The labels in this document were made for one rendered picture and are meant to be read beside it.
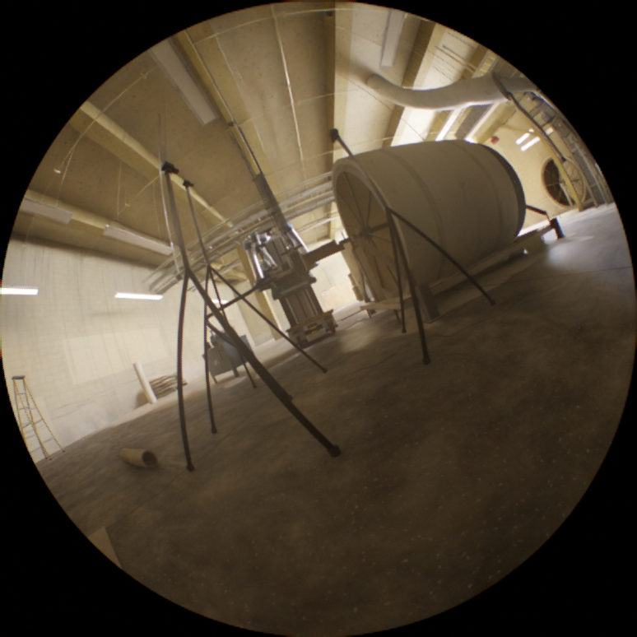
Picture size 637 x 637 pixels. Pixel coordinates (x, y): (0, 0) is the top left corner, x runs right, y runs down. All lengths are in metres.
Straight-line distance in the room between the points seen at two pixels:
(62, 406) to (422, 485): 7.92
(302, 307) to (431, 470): 2.88
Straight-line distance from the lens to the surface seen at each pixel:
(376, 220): 3.25
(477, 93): 5.61
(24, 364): 7.99
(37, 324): 8.46
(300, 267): 2.11
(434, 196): 1.81
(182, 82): 3.59
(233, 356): 3.15
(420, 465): 0.44
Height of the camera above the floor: 0.33
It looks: 1 degrees down
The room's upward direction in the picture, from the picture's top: 25 degrees counter-clockwise
